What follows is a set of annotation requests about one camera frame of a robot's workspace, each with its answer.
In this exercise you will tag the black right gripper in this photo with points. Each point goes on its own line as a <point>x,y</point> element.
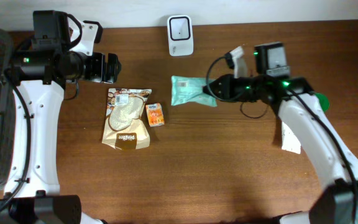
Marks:
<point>229,91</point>

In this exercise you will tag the tan bread bag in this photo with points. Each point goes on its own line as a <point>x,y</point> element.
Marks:
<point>124,128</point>

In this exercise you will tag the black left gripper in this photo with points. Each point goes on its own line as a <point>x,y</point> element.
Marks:
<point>98,74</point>

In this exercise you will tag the orange tissue pack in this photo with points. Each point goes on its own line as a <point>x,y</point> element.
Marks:
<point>155,115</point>

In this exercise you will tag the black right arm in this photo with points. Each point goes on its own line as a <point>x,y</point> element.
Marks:
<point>296,104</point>

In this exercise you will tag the green lid jar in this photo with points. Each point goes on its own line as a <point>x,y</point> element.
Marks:
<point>323,101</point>

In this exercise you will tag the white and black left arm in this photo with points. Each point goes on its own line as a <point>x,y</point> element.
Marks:
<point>33,78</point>

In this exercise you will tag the white cream tube gold cap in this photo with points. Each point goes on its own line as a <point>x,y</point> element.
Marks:
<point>290,142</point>

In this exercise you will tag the teal snack packet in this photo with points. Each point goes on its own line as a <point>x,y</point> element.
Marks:
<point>190,89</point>

